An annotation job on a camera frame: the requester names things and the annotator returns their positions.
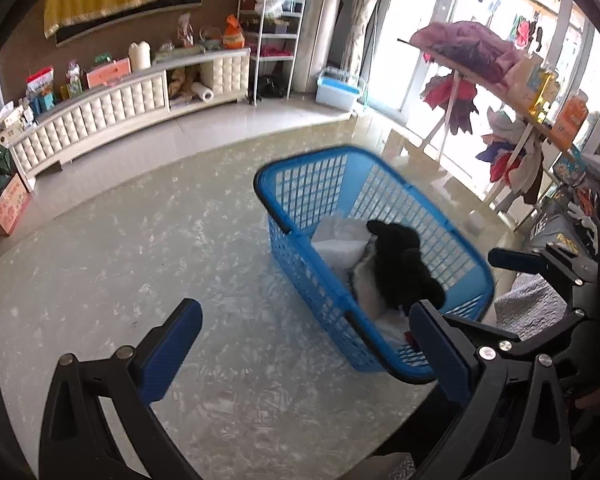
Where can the white tufted cabinet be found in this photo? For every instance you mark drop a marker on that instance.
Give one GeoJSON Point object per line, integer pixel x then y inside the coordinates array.
{"type": "Point", "coordinates": [105, 105]}

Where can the blue and white plastic box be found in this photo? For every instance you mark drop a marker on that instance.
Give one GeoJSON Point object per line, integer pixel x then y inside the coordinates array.
{"type": "Point", "coordinates": [337, 90]}

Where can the clothes drying rack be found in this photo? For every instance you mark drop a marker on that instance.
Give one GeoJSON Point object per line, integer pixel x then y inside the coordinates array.
{"type": "Point", "coordinates": [450, 110]}

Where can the white cloth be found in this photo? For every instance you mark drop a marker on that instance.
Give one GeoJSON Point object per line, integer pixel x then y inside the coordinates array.
{"type": "Point", "coordinates": [337, 247]}

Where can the orange box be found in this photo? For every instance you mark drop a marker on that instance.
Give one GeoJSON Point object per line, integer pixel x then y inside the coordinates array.
{"type": "Point", "coordinates": [570, 120]}

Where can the black bag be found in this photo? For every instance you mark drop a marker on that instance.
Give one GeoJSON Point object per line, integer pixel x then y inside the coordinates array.
{"type": "Point", "coordinates": [271, 87]}

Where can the blue plastic laundry basket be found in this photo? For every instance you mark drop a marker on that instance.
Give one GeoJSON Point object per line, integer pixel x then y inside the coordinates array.
{"type": "Point", "coordinates": [305, 240]}

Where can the silver curtain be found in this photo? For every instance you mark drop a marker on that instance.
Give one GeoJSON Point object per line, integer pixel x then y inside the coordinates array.
{"type": "Point", "coordinates": [350, 10]}

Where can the white plastic jug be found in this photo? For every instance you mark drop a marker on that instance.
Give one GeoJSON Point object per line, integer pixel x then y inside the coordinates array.
{"type": "Point", "coordinates": [140, 57]}

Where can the paper towel roll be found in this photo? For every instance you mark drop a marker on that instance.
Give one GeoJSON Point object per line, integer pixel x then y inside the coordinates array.
{"type": "Point", "coordinates": [202, 94]}

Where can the pink box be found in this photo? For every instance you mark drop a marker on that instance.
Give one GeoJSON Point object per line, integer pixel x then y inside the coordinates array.
{"type": "Point", "coordinates": [109, 72]}

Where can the grey quilted sofa cover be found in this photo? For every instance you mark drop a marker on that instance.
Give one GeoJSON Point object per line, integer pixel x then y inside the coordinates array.
{"type": "Point", "coordinates": [530, 302]}

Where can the orange snack bag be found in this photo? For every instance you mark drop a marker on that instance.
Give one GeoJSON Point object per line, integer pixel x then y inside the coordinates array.
{"type": "Point", "coordinates": [233, 34]}

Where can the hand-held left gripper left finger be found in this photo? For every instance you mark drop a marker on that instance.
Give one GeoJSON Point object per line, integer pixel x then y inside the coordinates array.
{"type": "Point", "coordinates": [175, 345]}

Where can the black cloth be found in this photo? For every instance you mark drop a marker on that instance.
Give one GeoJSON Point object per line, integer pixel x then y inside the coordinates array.
{"type": "Point", "coordinates": [400, 265]}

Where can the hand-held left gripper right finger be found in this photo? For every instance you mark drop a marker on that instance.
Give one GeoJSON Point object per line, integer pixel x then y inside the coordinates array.
{"type": "Point", "coordinates": [437, 350]}

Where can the purple blanket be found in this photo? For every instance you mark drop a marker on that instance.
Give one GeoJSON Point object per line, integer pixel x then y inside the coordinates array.
{"type": "Point", "coordinates": [470, 50]}

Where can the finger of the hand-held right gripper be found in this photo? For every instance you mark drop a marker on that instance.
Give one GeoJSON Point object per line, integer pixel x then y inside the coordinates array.
{"type": "Point", "coordinates": [515, 260]}
{"type": "Point", "coordinates": [522, 342]}

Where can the white shelf rack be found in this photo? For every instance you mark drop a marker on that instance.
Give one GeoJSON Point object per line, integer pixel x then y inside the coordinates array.
{"type": "Point", "coordinates": [275, 45]}

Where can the printed cardboard box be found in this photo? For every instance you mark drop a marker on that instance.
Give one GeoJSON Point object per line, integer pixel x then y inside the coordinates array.
{"type": "Point", "coordinates": [10, 207]}

